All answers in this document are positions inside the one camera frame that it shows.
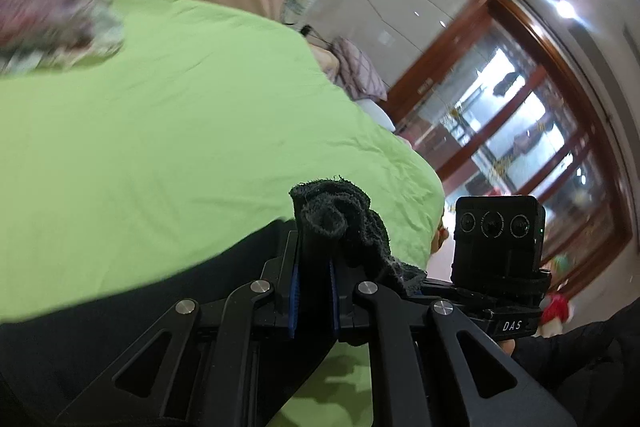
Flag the black pants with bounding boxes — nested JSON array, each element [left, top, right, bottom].
[[1, 180, 425, 426]]

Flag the right forearm dark sleeve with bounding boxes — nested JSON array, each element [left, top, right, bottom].
[[511, 315, 639, 426]]

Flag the right hand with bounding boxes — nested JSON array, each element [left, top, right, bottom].
[[427, 223, 451, 267]]

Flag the wooden glass door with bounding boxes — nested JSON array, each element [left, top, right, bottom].
[[384, 0, 634, 298]]

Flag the pink plaid pillow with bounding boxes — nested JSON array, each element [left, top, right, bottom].
[[329, 37, 387, 102]]

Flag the green bed sheet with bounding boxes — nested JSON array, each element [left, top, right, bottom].
[[0, 0, 446, 427]]

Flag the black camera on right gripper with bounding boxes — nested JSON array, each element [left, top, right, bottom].
[[451, 195, 546, 289]]

